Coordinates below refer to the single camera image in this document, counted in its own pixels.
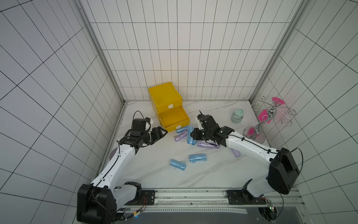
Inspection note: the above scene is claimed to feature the blue bag roll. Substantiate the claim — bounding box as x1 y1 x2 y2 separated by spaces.
170 159 186 171
189 154 207 163
176 126 187 133
186 125 198 146

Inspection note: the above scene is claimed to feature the purple bag roll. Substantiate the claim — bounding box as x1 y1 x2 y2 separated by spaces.
197 141 220 149
174 130 187 142
231 148 241 158

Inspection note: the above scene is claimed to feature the yellow plastic drawer cabinet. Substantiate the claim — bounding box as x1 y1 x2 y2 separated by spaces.
148 82 190 132

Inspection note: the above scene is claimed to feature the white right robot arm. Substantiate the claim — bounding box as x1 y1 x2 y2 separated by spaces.
190 120 300 198

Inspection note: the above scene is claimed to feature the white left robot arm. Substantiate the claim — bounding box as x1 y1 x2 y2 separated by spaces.
76 118 168 224

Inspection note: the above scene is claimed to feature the pale green jar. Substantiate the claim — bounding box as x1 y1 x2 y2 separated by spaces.
230 109 244 124

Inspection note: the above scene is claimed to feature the lavender bowl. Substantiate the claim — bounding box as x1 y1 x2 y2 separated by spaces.
109 148 117 161

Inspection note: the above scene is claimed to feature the pink metal cup rack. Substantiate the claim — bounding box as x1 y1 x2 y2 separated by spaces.
243 95 297 144

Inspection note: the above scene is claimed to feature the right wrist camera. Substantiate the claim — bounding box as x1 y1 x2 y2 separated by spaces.
197 114 216 127

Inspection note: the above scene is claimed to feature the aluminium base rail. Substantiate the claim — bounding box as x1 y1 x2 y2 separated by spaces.
79 188 305 215

